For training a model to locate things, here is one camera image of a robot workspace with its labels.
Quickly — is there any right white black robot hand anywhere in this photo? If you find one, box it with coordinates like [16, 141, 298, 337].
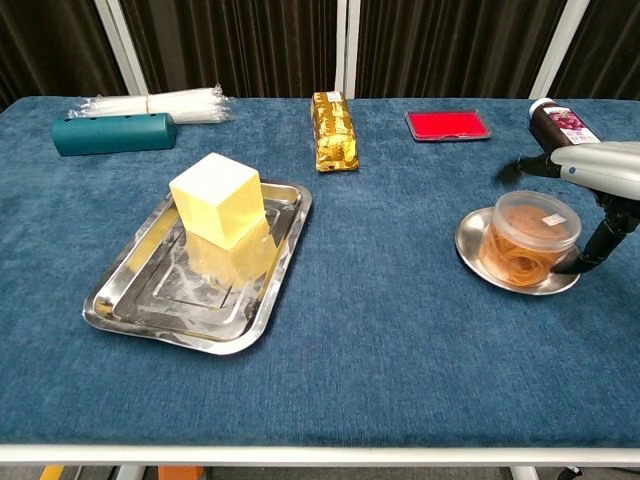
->
[497, 140, 640, 275]

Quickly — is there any clear jar of rubber bands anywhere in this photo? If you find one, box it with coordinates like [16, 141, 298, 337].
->
[478, 189, 583, 287]

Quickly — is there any yellow foam cube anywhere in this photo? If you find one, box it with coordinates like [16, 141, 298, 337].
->
[168, 152, 263, 250]

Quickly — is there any dark juice bottle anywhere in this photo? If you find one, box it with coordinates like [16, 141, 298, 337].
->
[528, 97, 604, 152]

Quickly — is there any dark brown curtain panel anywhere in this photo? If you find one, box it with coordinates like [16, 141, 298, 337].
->
[119, 0, 341, 99]
[0, 0, 126, 114]
[549, 0, 640, 100]
[355, 0, 569, 100]

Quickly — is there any round steel plate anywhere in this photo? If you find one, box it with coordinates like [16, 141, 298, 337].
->
[453, 206, 584, 297]

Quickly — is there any red ink pad box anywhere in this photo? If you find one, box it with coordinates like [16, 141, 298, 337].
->
[403, 109, 493, 144]

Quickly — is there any gold foil package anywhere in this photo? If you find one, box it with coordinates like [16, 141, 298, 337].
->
[310, 91, 360, 174]

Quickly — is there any blue fabric table cover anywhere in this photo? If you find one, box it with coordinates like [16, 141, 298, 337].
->
[0, 95, 640, 448]

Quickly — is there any bundle of white straws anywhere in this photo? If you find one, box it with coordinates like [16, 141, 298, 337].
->
[74, 83, 236, 125]

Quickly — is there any rectangular steel tray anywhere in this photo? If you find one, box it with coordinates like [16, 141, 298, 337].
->
[82, 179, 313, 356]

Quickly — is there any teal holder block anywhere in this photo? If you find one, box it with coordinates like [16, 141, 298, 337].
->
[51, 112, 177, 158]

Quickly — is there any white screen frame post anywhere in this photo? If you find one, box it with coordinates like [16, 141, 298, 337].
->
[93, 0, 149, 96]
[335, 0, 361, 100]
[528, 0, 592, 100]

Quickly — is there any white table frame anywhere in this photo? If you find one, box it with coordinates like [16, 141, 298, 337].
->
[0, 442, 640, 480]

